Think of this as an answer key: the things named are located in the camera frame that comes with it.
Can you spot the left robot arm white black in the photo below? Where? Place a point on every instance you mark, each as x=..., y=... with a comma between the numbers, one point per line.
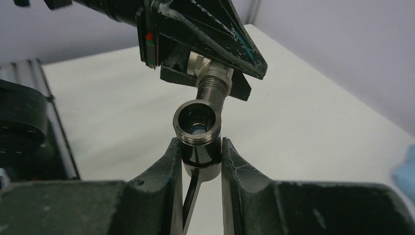
x=170, y=53

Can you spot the small grey faucet fitting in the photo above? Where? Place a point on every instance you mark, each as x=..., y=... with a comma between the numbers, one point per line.
x=202, y=67

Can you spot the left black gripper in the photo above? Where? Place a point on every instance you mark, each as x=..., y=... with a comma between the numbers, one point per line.
x=211, y=28

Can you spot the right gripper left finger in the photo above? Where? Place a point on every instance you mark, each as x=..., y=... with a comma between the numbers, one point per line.
x=150, y=204

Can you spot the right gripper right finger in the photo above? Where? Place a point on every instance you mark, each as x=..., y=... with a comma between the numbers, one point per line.
x=254, y=204

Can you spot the blue crumpled cloth garment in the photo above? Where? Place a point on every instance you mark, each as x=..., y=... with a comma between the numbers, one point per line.
x=404, y=175

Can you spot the dark metal faucet tee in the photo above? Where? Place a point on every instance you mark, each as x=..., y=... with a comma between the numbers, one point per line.
x=197, y=124

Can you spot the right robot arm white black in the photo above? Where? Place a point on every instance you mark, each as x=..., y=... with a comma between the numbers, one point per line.
x=29, y=148

